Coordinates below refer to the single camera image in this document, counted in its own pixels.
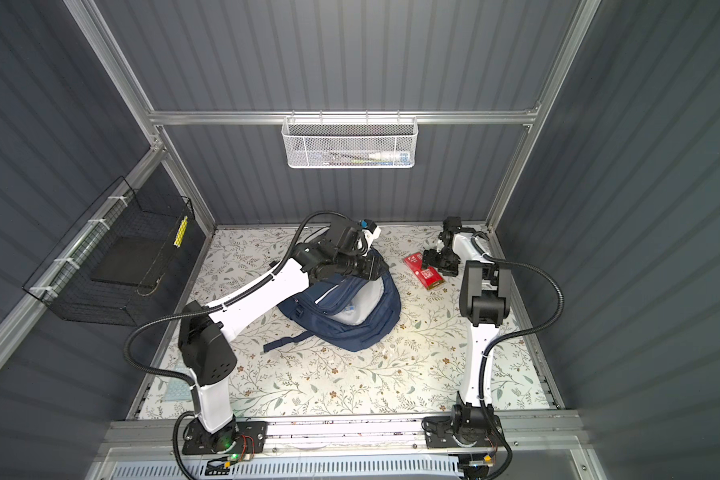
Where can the light green calculator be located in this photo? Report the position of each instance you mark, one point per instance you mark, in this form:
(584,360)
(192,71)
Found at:
(177,391)

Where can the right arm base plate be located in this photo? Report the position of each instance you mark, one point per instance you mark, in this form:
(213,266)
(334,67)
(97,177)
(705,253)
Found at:
(440,433)

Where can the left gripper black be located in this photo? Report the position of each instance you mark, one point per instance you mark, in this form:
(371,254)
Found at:
(372,267)

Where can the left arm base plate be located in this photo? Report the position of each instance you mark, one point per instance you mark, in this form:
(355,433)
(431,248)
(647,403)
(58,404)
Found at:
(236,439)

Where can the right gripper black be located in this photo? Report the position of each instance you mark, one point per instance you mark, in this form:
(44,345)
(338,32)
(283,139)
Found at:
(431,260)

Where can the aluminium front rail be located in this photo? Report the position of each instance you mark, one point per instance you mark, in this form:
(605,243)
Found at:
(525,430)

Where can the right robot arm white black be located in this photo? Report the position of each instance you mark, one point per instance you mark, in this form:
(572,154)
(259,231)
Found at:
(483,303)

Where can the red card pack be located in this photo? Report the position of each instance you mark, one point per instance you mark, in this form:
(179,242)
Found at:
(428,277)

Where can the black wire wall basket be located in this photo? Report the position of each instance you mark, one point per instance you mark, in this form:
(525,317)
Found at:
(110,269)

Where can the navy blue student backpack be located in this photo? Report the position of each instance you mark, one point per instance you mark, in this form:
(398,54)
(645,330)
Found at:
(346,311)

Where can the pens in white basket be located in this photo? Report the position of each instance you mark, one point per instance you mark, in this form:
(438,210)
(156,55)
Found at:
(389,158)

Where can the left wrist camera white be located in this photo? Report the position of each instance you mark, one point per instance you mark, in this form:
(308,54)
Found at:
(370,230)

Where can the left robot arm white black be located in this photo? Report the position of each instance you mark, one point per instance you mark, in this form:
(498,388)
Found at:
(209,331)

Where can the white wire mesh basket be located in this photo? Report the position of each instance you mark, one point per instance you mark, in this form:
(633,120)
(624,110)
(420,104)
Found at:
(306,141)

